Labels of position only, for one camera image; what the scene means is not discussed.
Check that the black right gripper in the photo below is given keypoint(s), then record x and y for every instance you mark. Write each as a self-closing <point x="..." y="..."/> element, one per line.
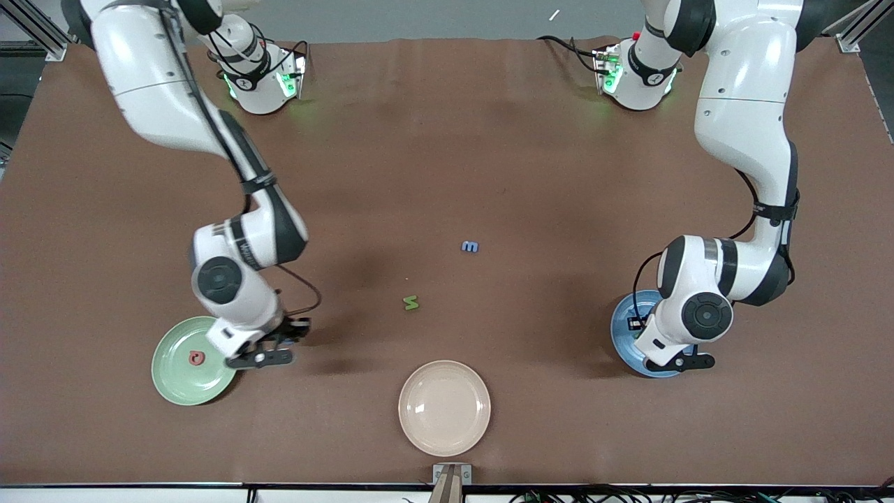
<point x="286" y="330"/>

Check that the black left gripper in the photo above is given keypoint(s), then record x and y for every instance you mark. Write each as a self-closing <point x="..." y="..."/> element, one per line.
<point x="640" y="325"/>

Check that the pink uppercase letter Q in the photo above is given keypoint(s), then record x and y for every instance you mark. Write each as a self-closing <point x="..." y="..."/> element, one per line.
<point x="193" y="358"/>

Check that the green uppercase letter M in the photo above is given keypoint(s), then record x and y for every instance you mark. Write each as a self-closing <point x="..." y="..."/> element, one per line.
<point x="411" y="302"/>

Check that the blue lowercase letter m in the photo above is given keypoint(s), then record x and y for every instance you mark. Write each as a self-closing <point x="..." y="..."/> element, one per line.
<point x="470" y="246"/>

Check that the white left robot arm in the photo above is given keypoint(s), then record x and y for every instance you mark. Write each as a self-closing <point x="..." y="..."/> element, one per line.
<point x="740" y="105"/>

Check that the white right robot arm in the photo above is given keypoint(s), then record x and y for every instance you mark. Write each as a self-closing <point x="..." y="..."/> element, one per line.
<point x="154" y="84"/>

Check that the blue round plate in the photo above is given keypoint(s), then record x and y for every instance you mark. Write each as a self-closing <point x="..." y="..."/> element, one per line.
<point x="621" y="342"/>

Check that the green round plate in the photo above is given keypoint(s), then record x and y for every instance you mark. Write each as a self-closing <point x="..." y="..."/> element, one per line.
<point x="174" y="377"/>

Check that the beige round plate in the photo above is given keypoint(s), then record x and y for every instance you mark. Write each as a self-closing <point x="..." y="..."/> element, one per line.
<point x="444" y="409"/>

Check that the brown table mat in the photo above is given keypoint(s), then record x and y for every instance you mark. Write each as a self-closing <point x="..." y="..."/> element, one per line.
<point x="419" y="175"/>

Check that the metal bracket with post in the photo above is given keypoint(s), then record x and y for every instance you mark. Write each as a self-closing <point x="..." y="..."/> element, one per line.
<point x="452" y="482"/>

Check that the aluminium frame profile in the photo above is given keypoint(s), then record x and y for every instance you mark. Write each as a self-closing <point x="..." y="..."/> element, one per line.
<point x="50" y="53"/>
<point x="847" y="43"/>

